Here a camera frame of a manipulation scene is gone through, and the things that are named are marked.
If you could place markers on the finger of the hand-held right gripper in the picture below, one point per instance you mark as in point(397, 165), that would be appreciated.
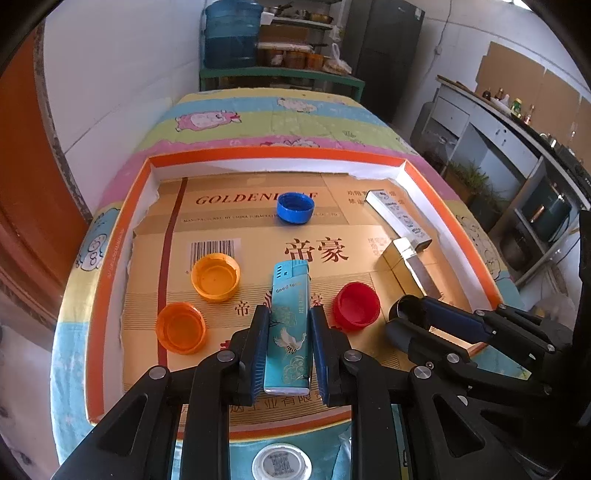
point(461, 323)
point(415, 341)

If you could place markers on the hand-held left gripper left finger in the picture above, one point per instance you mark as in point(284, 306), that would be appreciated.
point(258, 350)

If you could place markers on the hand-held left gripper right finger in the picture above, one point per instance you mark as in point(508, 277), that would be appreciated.
point(321, 355)

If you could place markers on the teal crane-print lighter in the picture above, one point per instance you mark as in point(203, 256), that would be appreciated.
point(287, 323)

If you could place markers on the red bottle cap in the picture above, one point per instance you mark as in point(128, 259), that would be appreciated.
point(356, 307)

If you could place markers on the gold lighter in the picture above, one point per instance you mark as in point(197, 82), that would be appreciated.
point(408, 267)

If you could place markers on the orange bottle cap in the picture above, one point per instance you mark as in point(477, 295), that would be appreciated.
point(181, 328)

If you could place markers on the white cartoon-print lighter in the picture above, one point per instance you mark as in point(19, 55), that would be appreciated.
point(397, 217)

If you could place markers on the blue bottle cap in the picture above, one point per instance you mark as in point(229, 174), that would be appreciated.
point(295, 210)

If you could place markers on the shallow orange-rimmed box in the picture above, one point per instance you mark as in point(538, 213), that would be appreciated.
point(111, 277)

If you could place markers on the yellow-orange bottle cap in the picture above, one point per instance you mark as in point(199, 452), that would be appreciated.
point(216, 277)

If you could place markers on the white bottle cap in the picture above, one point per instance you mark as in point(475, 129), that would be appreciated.
point(280, 464)

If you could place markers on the planter with grass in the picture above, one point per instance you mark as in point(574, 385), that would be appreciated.
point(475, 189)

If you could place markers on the brown cardboard liner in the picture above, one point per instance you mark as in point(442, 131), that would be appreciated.
point(231, 212)

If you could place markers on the white counter cabinet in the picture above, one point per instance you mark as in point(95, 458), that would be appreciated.
point(452, 115)

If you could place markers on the green bottle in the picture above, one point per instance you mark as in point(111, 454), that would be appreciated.
point(516, 107)

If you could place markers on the printed cartoon blanket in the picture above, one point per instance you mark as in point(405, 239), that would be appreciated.
point(277, 124)

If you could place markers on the cardboard sheet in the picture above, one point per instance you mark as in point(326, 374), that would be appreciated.
point(508, 69)

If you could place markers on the brown wooden door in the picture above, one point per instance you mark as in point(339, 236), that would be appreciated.
point(27, 207)

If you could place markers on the dark refrigerator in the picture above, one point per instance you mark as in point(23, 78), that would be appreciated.
point(383, 60)

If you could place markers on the green metal shelf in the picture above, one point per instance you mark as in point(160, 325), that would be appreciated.
point(277, 76)

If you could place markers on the plastic bag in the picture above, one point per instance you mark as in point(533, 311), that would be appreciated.
point(338, 62)

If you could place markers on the blue water jug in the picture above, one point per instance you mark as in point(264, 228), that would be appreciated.
point(231, 37)

